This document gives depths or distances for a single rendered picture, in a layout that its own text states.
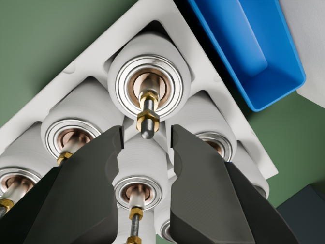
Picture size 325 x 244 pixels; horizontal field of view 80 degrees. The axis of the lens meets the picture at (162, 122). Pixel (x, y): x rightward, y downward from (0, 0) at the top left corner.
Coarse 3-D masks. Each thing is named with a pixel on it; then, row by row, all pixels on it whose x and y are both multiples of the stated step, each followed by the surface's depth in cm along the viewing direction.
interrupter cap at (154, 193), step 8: (128, 176) 28; (136, 176) 28; (144, 176) 28; (120, 184) 28; (128, 184) 28; (136, 184) 28; (144, 184) 29; (152, 184) 29; (120, 192) 29; (128, 192) 29; (152, 192) 29; (160, 192) 29; (120, 200) 30; (128, 200) 30; (152, 200) 30; (160, 200) 30; (128, 208) 31
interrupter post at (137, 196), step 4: (136, 188) 29; (132, 192) 29; (136, 192) 28; (140, 192) 29; (144, 192) 29; (132, 196) 28; (136, 196) 28; (140, 196) 28; (144, 196) 29; (132, 200) 27; (136, 200) 27; (140, 200) 27; (144, 200) 28; (132, 204) 27; (136, 204) 27; (140, 204) 27; (144, 204) 28; (132, 208) 27; (140, 208) 27; (144, 208) 27
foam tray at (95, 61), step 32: (160, 0) 24; (128, 32) 25; (192, 32) 26; (96, 64) 27; (192, 64) 28; (64, 96) 36; (224, 96) 30; (0, 128) 31; (128, 128) 32; (160, 128) 34; (256, 160) 37
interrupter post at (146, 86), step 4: (144, 80) 21; (148, 80) 21; (152, 80) 21; (144, 84) 20; (148, 84) 20; (152, 84) 20; (156, 84) 21; (140, 88) 20; (144, 88) 19; (148, 88) 19; (152, 88) 19; (156, 88) 19; (140, 92) 19; (144, 92) 19; (152, 92) 19; (156, 92) 19
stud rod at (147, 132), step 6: (144, 102) 18; (150, 102) 17; (144, 108) 16; (150, 108) 16; (144, 120) 14; (150, 120) 14; (144, 126) 14; (150, 126) 14; (144, 132) 13; (150, 132) 13; (144, 138) 14; (150, 138) 14
